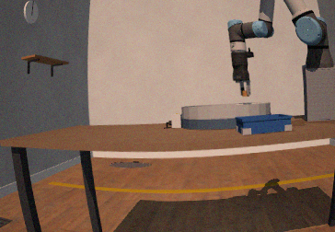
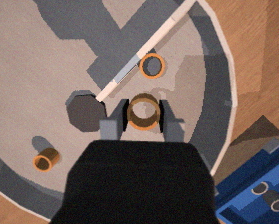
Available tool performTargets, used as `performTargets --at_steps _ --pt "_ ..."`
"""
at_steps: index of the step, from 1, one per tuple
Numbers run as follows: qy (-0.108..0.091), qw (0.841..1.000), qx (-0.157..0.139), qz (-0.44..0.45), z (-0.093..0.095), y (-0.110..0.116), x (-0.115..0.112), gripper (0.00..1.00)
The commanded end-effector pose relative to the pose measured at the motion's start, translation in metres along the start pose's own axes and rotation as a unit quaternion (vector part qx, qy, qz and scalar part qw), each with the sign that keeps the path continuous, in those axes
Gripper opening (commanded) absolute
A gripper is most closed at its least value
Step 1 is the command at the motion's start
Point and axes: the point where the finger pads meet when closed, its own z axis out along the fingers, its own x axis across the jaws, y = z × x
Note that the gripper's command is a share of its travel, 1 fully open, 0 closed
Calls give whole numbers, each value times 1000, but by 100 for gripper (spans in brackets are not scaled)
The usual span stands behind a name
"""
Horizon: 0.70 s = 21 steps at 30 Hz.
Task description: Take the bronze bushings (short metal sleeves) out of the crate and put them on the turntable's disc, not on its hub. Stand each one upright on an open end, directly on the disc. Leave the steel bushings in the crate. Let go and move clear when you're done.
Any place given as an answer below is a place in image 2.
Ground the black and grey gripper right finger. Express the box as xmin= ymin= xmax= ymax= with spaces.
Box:
xmin=159 ymin=99 xmax=186 ymax=142

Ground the blue crate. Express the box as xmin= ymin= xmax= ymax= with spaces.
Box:
xmin=215 ymin=137 xmax=279 ymax=224

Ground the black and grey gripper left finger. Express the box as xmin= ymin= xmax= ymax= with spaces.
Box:
xmin=99 ymin=99 xmax=129 ymax=140

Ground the grey round turntable disc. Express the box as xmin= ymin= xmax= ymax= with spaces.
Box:
xmin=0 ymin=0 xmax=238 ymax=222

